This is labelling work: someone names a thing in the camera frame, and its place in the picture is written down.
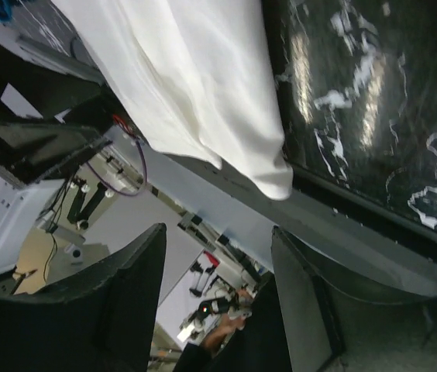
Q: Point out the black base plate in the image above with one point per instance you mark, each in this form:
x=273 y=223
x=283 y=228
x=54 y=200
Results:
x=50 y=123

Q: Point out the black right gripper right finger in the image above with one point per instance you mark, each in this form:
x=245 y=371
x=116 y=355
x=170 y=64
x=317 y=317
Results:
x=338 y=320

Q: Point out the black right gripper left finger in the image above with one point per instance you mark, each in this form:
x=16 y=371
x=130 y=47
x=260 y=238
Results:
x=99 y=319

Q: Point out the white flower print t-shirt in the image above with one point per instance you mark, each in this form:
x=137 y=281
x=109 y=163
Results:
x=195 y=77

